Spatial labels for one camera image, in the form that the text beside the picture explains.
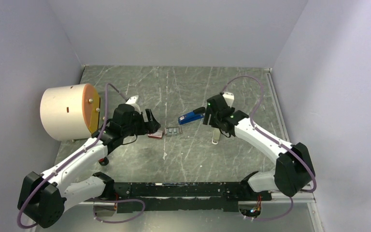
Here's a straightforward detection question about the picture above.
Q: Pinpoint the purple cable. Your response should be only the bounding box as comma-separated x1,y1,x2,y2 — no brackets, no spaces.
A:
221,75,317,221
16,83,128,229

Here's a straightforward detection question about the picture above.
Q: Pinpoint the beige stapler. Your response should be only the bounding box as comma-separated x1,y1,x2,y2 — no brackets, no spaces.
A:
212,128,221,145

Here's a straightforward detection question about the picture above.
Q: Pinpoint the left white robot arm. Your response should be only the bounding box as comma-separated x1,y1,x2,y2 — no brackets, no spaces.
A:
16,103,161,229

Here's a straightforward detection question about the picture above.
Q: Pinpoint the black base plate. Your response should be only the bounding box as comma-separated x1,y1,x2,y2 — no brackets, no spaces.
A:
82,181,272,213

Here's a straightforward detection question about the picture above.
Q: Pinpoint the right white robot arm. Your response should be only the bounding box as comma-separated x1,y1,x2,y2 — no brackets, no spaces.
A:
203,93,316,200

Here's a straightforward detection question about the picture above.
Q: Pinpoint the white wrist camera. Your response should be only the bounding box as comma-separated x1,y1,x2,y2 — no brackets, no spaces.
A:
125,95,141,113
223,92,235,107

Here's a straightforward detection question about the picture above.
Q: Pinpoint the cream cylindrical drum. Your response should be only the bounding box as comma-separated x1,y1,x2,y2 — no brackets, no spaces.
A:
40,84,100,142

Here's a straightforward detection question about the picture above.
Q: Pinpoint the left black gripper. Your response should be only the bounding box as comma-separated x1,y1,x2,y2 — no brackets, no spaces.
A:
121,108,160,137

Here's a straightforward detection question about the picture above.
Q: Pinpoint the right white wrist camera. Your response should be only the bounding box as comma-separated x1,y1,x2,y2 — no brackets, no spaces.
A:
223,92,235,107

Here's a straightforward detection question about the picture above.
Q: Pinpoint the blue stapler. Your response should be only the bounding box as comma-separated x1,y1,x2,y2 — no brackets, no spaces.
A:
178,107,206,125

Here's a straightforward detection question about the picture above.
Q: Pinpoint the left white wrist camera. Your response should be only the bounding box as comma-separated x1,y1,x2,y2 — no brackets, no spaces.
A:
125,95,141,113

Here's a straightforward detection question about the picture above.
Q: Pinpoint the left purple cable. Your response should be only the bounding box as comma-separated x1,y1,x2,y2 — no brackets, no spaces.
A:
16,83,128,229

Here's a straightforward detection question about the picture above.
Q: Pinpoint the red white staple box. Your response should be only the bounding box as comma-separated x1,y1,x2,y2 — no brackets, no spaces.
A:
147,130,164,139

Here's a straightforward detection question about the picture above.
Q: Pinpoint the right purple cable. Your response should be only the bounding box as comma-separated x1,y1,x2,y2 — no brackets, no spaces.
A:
221,75,317,221

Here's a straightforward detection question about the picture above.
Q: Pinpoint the red emergency stop button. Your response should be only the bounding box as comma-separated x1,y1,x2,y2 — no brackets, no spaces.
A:
99,157,109,166

